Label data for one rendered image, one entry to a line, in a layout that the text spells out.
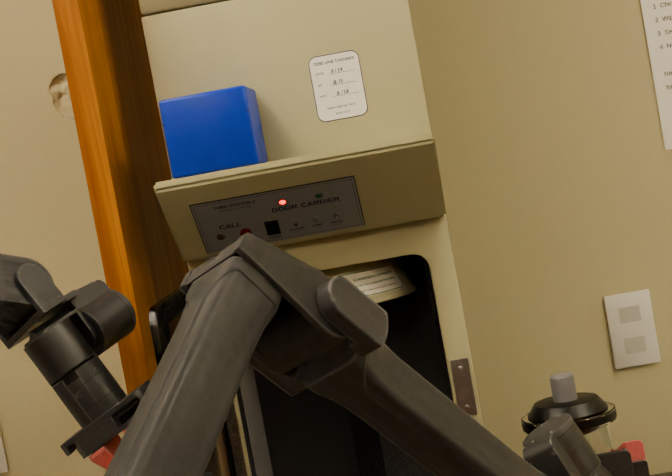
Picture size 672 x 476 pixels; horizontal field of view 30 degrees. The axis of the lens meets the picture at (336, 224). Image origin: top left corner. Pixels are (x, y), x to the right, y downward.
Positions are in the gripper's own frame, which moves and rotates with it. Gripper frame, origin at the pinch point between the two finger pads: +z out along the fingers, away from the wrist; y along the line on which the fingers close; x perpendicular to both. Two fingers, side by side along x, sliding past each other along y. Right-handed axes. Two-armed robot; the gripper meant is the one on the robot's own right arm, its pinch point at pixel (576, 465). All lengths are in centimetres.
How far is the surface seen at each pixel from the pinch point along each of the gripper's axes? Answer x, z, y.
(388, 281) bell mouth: -23.6, 11.5, 18.0
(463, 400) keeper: -8.2, 7.1, 11.5
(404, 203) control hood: -33.2, 2.3, 14.1
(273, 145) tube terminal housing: -43, 7, 28
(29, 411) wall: -9, 50, 79
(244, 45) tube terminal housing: -55, 7, 30
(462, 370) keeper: -11.8, 7.1, 10.9
